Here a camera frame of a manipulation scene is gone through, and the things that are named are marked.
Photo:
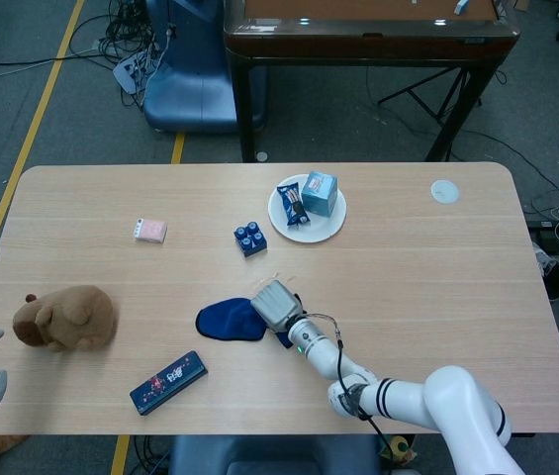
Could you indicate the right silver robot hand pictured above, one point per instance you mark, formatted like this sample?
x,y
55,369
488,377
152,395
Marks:
x,y
276,304

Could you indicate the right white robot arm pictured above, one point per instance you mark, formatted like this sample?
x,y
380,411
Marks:
x,y
452,401

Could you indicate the blue building block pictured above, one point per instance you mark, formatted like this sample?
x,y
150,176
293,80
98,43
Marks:
x,y
250,240

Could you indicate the white paper plate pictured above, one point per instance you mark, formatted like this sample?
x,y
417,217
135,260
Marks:
x,y
323,227

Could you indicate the blue cookie snack packet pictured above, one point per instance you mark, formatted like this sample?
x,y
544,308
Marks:
x,y
293,205

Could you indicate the light blue carton box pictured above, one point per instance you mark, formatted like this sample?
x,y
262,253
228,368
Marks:
x,y
319,194

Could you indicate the brown plush toy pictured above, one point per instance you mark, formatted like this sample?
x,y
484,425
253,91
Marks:
x,y
71,316

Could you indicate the dark blue floral long box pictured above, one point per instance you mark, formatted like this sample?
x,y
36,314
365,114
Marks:
x,y
170,382

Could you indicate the pink tissue pack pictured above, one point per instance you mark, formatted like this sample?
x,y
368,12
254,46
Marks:
x,y
152,230

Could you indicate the white floor disc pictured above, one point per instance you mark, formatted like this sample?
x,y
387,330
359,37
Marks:
x,y
262,156

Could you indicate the blue chair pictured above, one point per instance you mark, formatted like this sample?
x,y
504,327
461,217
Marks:
x,y
190,94

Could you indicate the dark wood mahjong table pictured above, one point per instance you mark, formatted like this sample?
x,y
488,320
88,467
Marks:
x,y
368,44

